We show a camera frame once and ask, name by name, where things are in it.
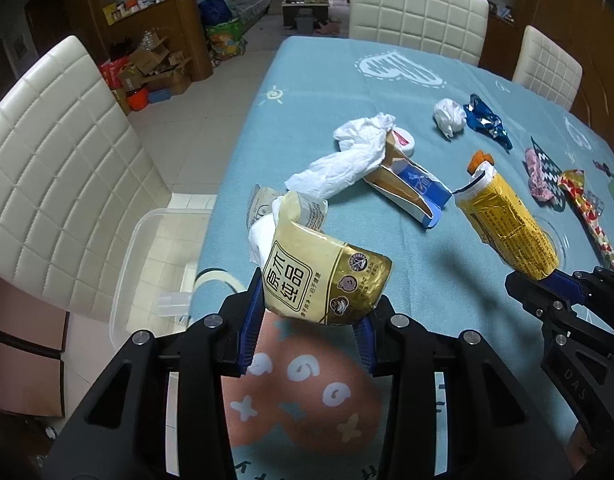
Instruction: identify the cream quilted dining chair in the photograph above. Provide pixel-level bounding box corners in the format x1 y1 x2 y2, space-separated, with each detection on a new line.
512 25 584 113
348 0 490 68
0 35 174 418

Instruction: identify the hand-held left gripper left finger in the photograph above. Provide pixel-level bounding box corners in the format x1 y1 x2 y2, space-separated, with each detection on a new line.
37 275 268 480

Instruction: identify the orange peel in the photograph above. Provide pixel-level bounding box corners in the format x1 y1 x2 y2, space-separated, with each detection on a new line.
468 150 495 175

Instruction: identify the white tissue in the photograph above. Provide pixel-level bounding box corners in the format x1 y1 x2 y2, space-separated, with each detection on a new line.
248 210 279 266

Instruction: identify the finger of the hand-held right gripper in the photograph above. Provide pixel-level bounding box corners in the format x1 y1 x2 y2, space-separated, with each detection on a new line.
559 266 614 321
504 271 588 323

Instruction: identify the clear plastic bin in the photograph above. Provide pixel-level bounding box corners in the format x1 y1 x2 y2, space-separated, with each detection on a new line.
108 207 218 351

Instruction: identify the pink patterned wrapper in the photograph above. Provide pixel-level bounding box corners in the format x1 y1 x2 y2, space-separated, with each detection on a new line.
524 147 568 203

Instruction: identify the yellow foil snack packet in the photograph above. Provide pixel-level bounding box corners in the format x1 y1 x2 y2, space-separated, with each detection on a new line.
454 169 560 281

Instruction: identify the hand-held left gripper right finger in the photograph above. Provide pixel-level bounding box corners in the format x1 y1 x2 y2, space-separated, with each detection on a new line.
354 295 575 480

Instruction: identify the wooden partition cabinet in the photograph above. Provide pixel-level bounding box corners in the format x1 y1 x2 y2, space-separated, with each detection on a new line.
82 0 213 86

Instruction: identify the grey sofa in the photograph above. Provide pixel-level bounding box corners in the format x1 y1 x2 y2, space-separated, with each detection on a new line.
192 0 274 36

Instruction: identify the blue bag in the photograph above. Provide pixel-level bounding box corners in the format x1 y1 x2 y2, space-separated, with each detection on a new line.
197 0 239 26

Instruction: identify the red box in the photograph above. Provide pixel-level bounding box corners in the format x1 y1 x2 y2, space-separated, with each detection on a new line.
100 57 130 88

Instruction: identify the pile of cardboard boxes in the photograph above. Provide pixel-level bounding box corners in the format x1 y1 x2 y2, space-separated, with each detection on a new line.
112 35 194 106

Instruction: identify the white round lid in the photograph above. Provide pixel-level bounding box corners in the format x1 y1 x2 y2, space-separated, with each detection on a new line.
393 129 419 157

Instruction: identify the crumpled white tissue ball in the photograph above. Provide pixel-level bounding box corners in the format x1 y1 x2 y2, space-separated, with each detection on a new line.
433 98 468 138

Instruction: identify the blue and white carton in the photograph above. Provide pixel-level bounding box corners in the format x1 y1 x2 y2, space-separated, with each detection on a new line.
364 132 453 230

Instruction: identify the green patterned bag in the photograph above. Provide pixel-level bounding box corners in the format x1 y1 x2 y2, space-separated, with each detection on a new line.
206 19 248 58

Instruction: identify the crumpled white paper towel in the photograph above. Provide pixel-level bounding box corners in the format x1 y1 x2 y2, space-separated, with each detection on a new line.
285 112 398 201

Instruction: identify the blue foil wrapper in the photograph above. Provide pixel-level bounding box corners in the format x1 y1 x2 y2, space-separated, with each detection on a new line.
463 93 514 151

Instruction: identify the red and yellow patterned wrapper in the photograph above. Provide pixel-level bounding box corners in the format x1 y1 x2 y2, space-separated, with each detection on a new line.
557 169 614 273

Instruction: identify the brown wooden sideboard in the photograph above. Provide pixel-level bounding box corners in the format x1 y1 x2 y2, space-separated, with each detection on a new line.
487 0 614 151

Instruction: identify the dark coffee table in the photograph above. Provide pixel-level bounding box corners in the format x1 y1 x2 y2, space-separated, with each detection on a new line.
281 0 331 28

